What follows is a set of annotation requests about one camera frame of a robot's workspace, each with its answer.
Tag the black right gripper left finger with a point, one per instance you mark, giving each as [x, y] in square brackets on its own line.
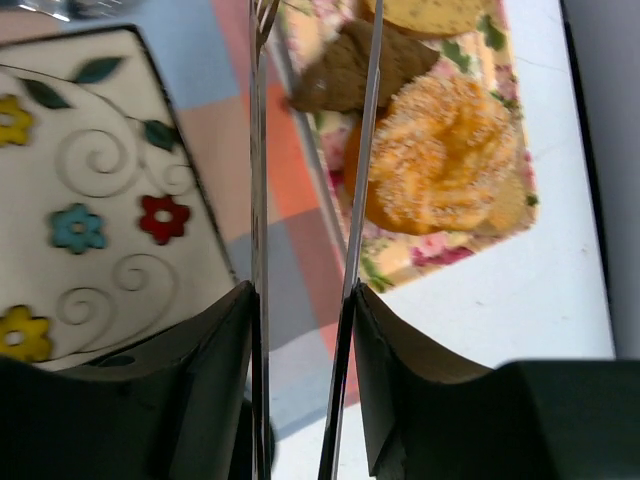
[165, 408]

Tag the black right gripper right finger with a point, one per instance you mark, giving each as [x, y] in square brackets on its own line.
[430, 413]

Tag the brown chocolate croissant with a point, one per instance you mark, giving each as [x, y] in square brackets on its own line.
[336, 81]

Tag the stainless steel serving tongs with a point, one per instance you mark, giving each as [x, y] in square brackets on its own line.
[261, 16]

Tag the floral square ceramic plate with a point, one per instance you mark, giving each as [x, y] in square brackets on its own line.
[106, 234]

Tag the orange coconut-crusted bun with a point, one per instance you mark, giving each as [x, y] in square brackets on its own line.
[446, 156]

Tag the checkered orange blue placemat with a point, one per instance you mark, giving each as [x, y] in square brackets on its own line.
[201, 50]

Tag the floral rectangular serving tray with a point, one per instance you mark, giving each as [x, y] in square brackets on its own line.
[485, 53]

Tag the round yellow sponge cake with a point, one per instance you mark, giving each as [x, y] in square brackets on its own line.
[433, 18]

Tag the silver knife pink handle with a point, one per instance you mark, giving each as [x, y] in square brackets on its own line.
[57, 9]

